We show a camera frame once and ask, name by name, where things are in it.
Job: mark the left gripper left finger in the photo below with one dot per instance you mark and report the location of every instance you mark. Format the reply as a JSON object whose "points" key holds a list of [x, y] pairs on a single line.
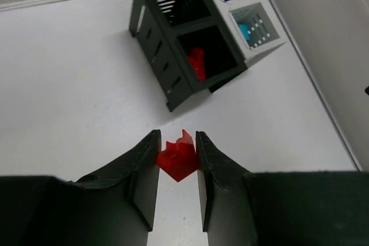
{"points": [[137, 171]]}

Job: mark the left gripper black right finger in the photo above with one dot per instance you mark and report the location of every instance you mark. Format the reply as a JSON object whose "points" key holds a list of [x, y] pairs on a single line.
{"points": [[222, 189]]}

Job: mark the red lego slope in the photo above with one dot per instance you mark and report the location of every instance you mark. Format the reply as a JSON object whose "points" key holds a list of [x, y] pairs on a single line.
{"points": [[179, 159], [196, 59]]}

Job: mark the small cyan lego block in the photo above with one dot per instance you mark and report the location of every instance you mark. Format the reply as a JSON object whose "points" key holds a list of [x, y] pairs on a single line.
{"points": [[245, 31]]}

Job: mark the black slatted container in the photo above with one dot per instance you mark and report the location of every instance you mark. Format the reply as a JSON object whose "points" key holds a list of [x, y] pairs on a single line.
{"points": [[167, 30]]}

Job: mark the white slatted container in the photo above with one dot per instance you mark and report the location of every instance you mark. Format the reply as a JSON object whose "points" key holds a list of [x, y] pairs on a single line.
{"points": [[266, 32]]}

